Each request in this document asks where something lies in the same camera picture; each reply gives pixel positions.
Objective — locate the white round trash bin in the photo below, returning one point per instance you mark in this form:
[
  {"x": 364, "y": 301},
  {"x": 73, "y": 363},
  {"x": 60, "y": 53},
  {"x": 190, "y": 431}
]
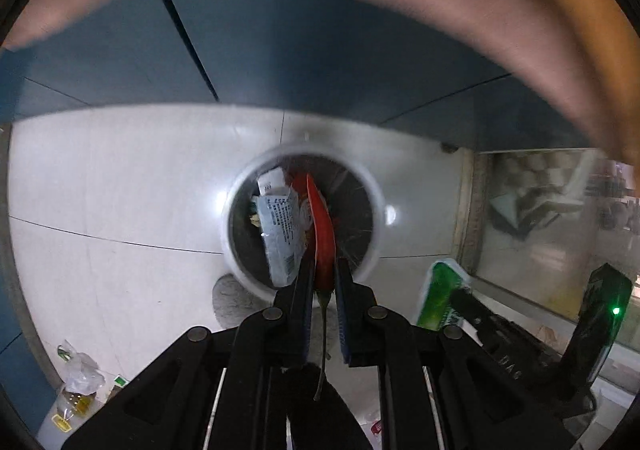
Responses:
[{"x": 354, "y": 200}]

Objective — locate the blue kitchen cabinet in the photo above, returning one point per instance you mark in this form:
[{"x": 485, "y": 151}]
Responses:
[{"x": 130, "y": 127}]

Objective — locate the red foil snack wrapper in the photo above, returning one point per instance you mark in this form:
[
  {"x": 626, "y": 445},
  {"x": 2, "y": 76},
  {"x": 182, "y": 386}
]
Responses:
[{"x": 299, "y": 185}]

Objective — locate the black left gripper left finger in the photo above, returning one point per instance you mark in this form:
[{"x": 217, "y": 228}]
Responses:
[{"x": 212, "y": 390}]

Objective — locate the cooking oil bottle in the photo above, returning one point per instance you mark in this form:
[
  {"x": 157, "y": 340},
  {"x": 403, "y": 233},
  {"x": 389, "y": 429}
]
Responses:
[{"x": 71, "y": 410}]

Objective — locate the white printed snack bag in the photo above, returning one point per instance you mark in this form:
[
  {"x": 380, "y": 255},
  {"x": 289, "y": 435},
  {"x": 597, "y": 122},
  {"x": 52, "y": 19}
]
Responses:
[{"x": 282, "y": 235}]

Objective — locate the red chili pepper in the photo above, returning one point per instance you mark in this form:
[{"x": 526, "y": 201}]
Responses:
[{"x": 324, "y": 259}]

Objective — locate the green white sachet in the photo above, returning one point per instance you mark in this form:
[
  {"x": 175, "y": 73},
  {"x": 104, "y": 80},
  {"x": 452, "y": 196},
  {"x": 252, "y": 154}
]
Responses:
[{"x": 444, "y": 277}]

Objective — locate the grey left slipper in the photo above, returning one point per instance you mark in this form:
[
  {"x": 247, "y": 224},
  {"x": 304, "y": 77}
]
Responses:
[{"x": 232, "y": 303}]

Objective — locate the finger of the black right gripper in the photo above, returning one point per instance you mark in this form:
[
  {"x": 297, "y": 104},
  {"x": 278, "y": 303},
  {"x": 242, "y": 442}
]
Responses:
[
  {"x": 471, "y": 309},
  {"x": 602, "y": 312}
]

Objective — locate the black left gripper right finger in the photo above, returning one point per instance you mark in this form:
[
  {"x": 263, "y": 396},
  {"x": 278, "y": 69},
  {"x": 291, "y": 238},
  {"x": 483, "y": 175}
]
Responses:
[{"x": 437, "y": 391}]

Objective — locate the clear plastic bag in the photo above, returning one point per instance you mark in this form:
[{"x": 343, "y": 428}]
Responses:
[{"x": 81, "y": 374}]

